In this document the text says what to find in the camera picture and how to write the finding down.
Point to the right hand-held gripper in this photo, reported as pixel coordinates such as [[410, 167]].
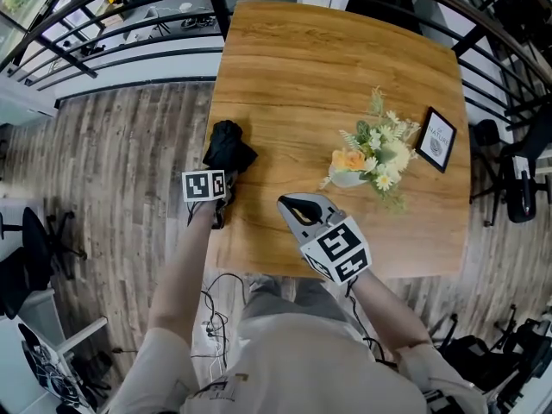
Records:
[[338, 252]]

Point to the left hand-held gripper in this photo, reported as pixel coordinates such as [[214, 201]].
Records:
[[202, 185]]

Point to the person's right forearm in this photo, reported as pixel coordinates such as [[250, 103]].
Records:
[[388, 309]]

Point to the person's left forearm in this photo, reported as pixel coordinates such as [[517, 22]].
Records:
[[181, 274]]

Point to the white ceramic vase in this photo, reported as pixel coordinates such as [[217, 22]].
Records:
[[347, 178]]

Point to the person's light shoe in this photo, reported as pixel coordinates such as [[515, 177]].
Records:
[[264, 283]]

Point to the person's grey trousers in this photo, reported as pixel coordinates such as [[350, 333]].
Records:
[[302, 300]]

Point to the pale artificial flower bouquet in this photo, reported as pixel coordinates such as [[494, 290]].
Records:
[[381, 153]]

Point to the wooden table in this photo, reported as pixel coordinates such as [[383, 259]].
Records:
[[310, 76]]

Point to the white power strip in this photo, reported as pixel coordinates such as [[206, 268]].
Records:
[[211, 331]]

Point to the person's beige shirt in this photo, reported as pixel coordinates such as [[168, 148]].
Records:
[[302, 369]]

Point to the black metal railing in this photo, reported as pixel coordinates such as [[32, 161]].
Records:
[[215, 2]]

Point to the black office chair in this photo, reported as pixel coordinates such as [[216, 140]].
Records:
[[524, 175], [30, 252], [500, 352]]

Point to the black waste bin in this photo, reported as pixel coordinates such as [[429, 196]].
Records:
[[486, 133]]

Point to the white desk with clutter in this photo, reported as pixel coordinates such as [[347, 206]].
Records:
[[47, 369]]

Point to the black picture frame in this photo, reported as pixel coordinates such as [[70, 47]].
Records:
[[436, 139]]

